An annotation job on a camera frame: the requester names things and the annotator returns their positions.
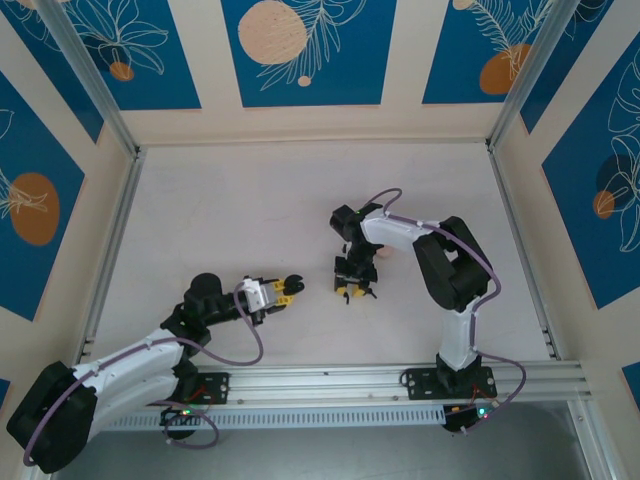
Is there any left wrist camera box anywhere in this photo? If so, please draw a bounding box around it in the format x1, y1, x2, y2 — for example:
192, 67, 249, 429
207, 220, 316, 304
234, 275, 281, 314

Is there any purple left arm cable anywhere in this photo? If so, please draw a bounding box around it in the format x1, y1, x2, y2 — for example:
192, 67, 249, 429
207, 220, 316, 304
23, 280, 265, 467

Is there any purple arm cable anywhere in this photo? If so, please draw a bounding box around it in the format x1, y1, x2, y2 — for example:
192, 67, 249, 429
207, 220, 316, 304
23, 280, 265, 467
360, 187, 527, 437

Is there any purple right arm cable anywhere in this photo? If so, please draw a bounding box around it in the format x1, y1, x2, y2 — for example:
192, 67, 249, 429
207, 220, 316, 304
360, 187, 527, 437

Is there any aluminium mounting rail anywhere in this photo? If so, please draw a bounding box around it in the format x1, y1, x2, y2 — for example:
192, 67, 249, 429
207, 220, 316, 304
74, 360, 595, 410

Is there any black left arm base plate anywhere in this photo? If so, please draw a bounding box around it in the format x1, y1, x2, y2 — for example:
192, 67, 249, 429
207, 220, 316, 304
144, 372, 231, 407

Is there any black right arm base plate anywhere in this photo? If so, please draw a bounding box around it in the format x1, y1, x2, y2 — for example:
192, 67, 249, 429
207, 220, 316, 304
401, 367, 499, 402

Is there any aluminium side rail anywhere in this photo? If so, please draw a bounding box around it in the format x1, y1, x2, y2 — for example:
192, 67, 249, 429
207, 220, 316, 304
73, 147, 147, 372
487, 142, 565, 362

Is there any grey slotted cable duct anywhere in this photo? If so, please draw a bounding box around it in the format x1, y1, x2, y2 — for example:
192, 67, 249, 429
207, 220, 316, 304
99, 405, 447, 433

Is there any blue floral wall panel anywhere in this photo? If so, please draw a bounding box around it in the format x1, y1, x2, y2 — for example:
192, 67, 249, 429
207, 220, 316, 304
519, 0, 640, 135
0, 0, 105, 145
542, 44, 640, 311
0, 72, 86, 322
47, 0, 202, 112
221, 0, 399, 108
422, 0, 554, 105

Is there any aluminium frame post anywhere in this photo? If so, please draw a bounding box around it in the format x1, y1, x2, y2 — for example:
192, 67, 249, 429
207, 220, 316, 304
33, 0, 146, 161
485, 0, 576, 151

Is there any aluminium frame leg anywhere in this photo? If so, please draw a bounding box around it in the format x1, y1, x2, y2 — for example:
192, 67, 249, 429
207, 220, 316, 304
567, 399, 619, 480

